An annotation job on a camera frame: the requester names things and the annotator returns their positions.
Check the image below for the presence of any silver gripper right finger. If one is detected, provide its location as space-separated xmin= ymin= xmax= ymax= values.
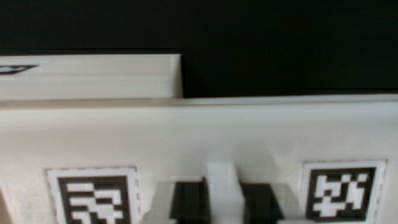
xmin=240 ymin=182 xmax=284 ymax=224

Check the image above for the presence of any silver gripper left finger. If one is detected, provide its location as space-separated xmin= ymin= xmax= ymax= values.
xmin=168 ymin=179 xmax=209 ymax=224

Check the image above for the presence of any small white cabinet door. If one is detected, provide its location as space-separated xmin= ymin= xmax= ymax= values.
xmin=0 ymin=95 xmax=398 ymax=224

